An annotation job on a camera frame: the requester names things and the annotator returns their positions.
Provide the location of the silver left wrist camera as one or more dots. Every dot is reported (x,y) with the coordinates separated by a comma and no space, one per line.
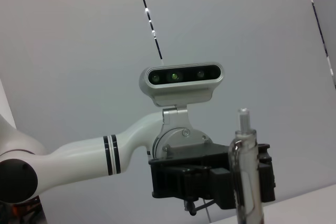
(181,77)

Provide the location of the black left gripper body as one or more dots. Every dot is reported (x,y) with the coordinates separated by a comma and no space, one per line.
(178,174)

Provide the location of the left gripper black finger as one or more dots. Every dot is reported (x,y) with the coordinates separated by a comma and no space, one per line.
(266,176)
(221,187)

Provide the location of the silver white pen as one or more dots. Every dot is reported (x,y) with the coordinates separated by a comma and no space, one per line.
(244,169)

